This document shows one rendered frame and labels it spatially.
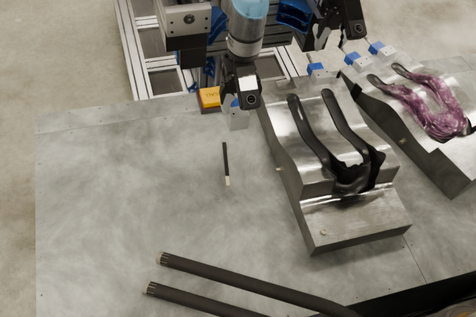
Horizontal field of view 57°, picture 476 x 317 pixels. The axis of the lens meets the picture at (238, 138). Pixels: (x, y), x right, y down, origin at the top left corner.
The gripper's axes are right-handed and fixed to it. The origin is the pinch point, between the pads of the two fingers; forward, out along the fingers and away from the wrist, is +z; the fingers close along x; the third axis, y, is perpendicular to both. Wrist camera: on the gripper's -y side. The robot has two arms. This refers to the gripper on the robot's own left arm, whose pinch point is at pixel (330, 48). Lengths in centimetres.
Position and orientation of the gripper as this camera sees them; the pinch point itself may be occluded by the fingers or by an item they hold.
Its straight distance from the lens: 124.8
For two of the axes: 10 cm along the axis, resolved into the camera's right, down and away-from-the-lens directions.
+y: -2.6, -8.0, 5.5
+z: -0.9, 5.8, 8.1
